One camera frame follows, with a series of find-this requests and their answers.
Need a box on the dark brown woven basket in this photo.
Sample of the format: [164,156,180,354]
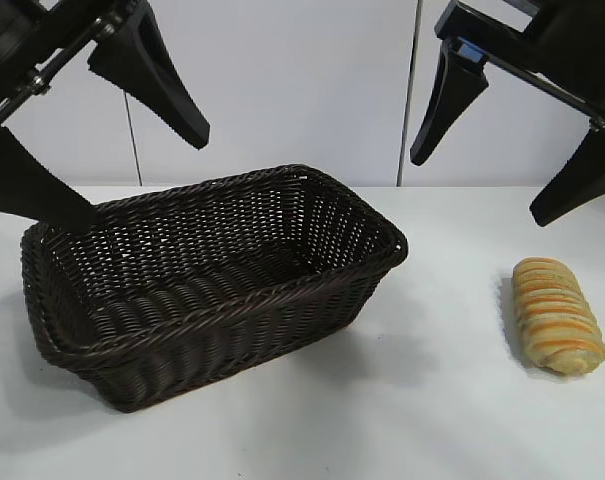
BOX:
[20,163,410,414]

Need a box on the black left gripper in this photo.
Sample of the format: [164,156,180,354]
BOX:
[0,0,212,233]

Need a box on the long striped bread roll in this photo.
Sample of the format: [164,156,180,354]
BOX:
[511,256,605,377]

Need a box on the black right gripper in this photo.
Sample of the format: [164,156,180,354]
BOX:
[409,0,605,228]

